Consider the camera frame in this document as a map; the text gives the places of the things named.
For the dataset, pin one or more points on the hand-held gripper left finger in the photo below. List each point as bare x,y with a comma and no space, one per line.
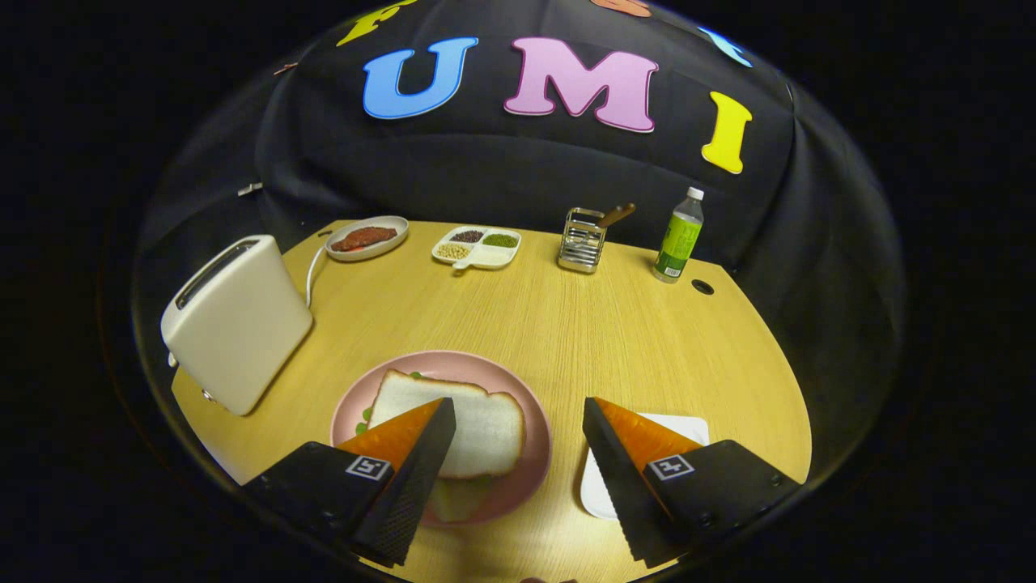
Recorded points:
417,478

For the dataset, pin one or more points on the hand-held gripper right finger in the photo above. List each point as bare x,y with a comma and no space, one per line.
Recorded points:
623,486

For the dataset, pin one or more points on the white bread slice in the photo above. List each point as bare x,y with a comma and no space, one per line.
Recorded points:
486,429
457,498

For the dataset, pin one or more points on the white rounded plate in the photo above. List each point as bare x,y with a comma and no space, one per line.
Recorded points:
596,486

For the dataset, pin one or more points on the green lettuce leaf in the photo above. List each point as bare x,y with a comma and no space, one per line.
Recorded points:
361,427

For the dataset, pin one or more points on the pink plate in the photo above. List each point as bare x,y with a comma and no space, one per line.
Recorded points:
486,368

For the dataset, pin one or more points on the white divided bean dish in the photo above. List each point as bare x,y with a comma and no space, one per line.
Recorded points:
486,257

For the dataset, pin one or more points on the white toaster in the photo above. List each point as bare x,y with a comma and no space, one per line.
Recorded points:
243,324

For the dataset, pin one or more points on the round grey plate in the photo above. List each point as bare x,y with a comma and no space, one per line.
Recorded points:
387,247

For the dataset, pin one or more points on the metal cutlery holder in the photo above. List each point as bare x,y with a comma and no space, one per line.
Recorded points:
581,247

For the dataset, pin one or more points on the red meat slice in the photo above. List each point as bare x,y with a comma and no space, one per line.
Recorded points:
364,238

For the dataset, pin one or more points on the green drink bottle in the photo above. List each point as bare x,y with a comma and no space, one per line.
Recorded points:
678,243

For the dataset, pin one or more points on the black backdrop cloth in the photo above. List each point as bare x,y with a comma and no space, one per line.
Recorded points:
486,170

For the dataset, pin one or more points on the silver clip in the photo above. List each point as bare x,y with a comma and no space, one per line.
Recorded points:
249,189

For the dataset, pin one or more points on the copper clip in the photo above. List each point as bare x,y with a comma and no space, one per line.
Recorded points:
285,69

